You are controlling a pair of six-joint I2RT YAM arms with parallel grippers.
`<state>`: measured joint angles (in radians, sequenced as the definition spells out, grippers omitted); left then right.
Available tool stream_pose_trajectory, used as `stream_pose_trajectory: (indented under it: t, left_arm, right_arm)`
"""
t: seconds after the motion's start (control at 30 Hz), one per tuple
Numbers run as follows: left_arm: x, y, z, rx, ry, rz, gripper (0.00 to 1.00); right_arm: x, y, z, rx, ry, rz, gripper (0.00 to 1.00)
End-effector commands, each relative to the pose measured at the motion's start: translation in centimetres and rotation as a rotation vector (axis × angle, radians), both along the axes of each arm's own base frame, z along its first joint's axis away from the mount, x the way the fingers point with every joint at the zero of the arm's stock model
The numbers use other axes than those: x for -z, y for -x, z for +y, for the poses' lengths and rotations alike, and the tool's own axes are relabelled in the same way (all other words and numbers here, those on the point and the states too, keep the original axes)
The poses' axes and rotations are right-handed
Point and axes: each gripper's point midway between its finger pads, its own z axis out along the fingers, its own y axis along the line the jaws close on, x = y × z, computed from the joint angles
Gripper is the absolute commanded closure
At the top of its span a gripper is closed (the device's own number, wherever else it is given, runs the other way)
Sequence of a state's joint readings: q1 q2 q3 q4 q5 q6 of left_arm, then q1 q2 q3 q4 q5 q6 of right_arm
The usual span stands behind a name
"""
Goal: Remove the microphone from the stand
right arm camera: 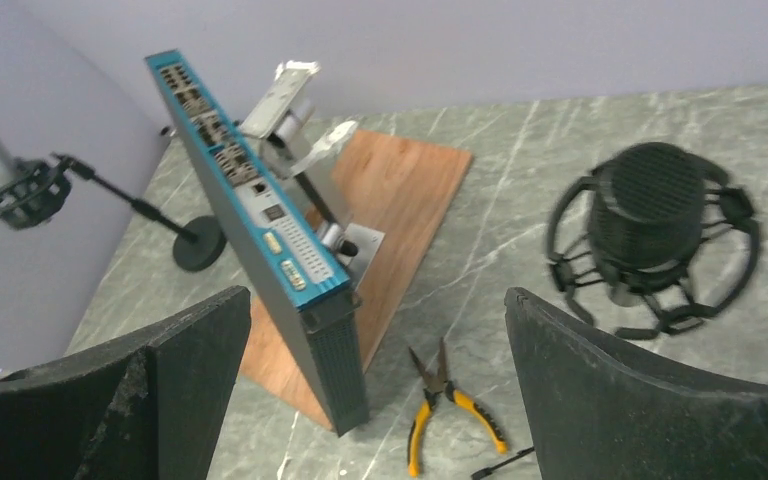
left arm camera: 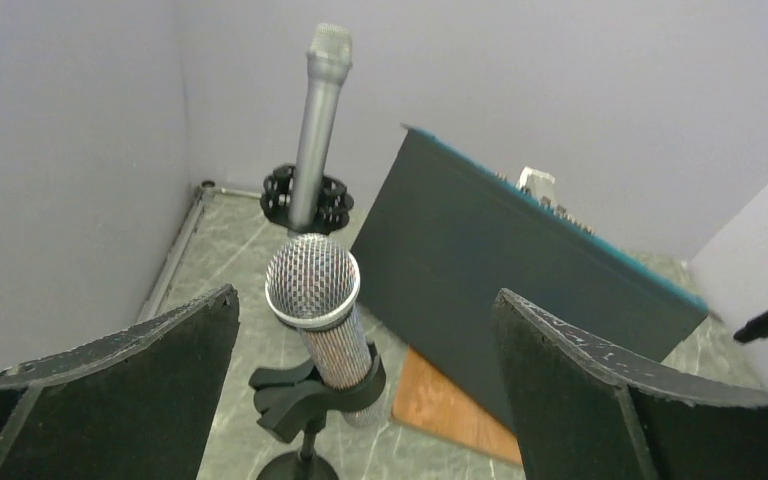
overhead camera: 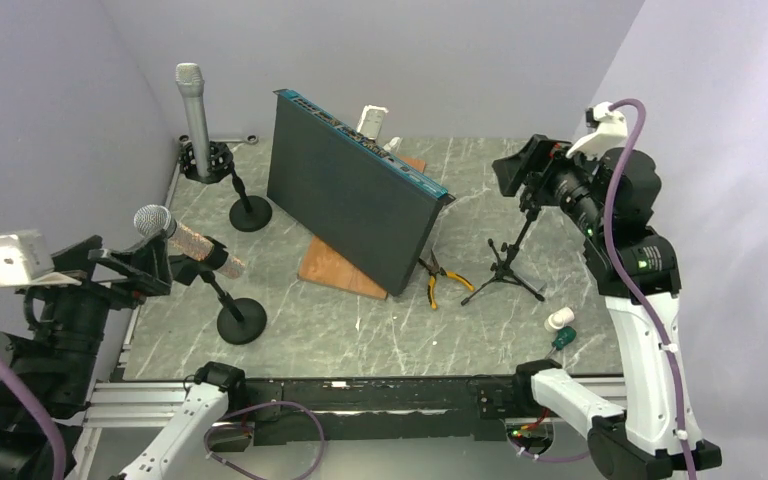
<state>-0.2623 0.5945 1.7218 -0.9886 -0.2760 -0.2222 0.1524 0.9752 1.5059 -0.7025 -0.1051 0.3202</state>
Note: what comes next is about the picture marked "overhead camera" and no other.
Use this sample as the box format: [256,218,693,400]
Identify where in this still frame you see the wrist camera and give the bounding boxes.
[565,102,628,160]
[0,230,81,288]

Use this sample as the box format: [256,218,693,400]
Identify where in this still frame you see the clip desk mic stand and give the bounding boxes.
[169,237,267,345]

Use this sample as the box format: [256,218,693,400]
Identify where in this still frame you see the silver microphone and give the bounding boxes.
[175,63,210,178]

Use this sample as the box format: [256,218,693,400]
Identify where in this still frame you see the small white bottle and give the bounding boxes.
[384,136,402,152]

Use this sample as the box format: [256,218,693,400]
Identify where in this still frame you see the green handled screwdriver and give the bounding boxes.
[546,326,577,359]

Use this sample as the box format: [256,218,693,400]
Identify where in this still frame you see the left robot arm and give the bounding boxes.
[0,229,242,479]

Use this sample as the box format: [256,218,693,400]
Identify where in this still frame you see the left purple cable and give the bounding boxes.
[0,307,69,480]

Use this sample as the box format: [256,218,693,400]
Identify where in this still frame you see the shock mount desk stand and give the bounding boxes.
[178,139,274,234]

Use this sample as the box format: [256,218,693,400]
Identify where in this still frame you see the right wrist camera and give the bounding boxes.
[565,102,628,160]

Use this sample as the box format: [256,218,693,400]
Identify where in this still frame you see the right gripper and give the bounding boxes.
[492,133,608,236]

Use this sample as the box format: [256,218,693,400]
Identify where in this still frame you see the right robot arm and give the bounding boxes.
[492,135,723,479]

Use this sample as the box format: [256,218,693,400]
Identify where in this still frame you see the dark network switch box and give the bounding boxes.
[267,89,455,295]

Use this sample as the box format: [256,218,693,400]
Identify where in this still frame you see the black tripod shock mount stand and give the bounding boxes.
[461,198,546,306]

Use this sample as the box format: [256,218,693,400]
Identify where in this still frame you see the rhinestone microphone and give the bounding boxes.
[133,204,245,279]

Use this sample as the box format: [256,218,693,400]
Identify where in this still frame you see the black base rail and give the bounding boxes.
[82,376,627,452]

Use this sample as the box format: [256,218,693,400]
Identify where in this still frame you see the wooden board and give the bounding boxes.
[297,154,428,301]

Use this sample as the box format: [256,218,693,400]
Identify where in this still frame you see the white plastic cap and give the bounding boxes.
[544,307,575,332]

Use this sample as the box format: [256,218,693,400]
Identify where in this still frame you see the yellow handled pliers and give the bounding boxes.
[417,249,476,311]

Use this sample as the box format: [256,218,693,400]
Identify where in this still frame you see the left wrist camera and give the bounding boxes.
[0,230,81,288]

